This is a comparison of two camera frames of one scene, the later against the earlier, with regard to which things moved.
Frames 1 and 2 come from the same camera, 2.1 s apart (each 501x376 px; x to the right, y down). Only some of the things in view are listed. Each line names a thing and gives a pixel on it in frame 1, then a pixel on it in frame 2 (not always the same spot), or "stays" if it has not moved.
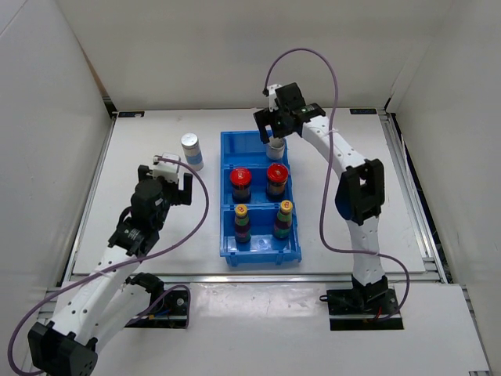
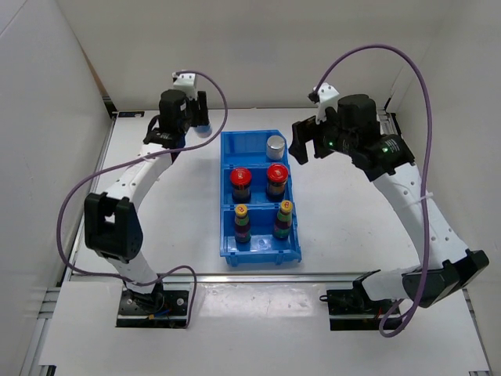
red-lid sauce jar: [277, 175] stays
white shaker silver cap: [191, 145] to [203, 131]
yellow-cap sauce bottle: [242, 224] stays
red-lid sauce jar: [240, 179] stays
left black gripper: [184, 195] to [201, 117]
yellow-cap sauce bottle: [282, 224] stays
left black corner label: [131, 113] stays
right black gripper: [266, 117] to [308, 131]
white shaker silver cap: [275, 147] stays
